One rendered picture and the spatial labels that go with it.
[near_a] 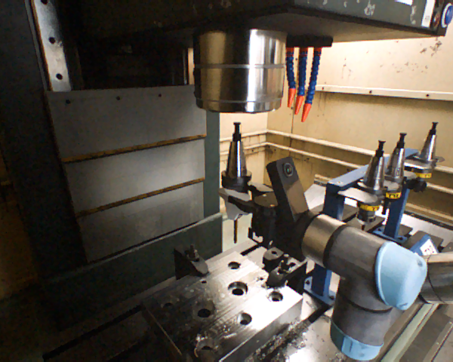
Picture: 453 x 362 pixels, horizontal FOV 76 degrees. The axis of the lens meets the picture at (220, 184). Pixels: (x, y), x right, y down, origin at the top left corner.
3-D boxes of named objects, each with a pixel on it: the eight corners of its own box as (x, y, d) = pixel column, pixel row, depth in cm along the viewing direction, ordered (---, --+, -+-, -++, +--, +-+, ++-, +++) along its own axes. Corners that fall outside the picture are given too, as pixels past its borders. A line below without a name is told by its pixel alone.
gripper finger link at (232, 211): (208, 215, 60) (246, 229, 55) (208, 188, 58) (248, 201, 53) (218, 210, 62) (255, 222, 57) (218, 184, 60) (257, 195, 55)
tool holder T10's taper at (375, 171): (365, 179, 69) (370, 151, 67) (385, 183, 67) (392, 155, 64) (359, 185, 66) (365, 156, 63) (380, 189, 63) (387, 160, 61)
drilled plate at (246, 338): (300, 314, 68) (303, 297, 66) (199, 397, 51) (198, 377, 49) (235, 265, 84) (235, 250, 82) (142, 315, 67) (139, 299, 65)
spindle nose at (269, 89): (229, 99, 64) (229, 39, 60) (297, 106, 55) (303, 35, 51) (176, 108, 53) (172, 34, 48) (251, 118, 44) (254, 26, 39)
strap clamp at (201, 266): (211, 299, 77) (211, 252, 72) (201, 305, 75) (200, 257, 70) (185, 274, 87) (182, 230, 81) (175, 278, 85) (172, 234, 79)
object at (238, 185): (238, 176, 64) (238, 166, 63) (257, 185, 59) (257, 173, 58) (215, 183, 61) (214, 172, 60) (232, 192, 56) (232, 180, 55)
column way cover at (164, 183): (208, 219, 117) (205, 84, 97) (84, 267, 89) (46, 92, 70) (201, 214, 121) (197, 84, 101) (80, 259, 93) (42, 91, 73)
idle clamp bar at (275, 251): (316, 244, 101) (319, 228, 98) (271, 280, 84) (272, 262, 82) (304, 238, 104) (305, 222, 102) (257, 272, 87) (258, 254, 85)
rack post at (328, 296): (341, 299, 78) (362, 197, 66) (330, 308, 74) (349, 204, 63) (309, 279, 85) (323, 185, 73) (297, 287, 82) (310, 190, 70)
